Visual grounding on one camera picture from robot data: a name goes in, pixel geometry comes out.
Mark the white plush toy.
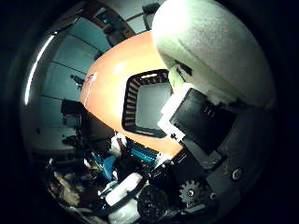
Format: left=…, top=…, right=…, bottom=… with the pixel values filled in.
left=151, top=0, right=277, bottom=108

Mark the cyan ribbed box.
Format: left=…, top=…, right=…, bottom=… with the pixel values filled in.
left=129, top=141, right=158, bottom=164

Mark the black plastic lattice basket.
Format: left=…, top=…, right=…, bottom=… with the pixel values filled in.
left=121, top=68, right=173, bottom=139

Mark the black monitor device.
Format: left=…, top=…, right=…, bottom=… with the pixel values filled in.
left=60, top=99, right=83, bottom=129

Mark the tan fuzzy object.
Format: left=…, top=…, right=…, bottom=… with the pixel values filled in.
left=52, top=171, right=82, bottom=208

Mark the dark office chair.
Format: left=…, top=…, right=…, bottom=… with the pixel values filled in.
left=99, top=8, right=134, bottom=46

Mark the long ceiling light strip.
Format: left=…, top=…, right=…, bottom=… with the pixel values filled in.
left=23, top=35, right=55, bottom=105

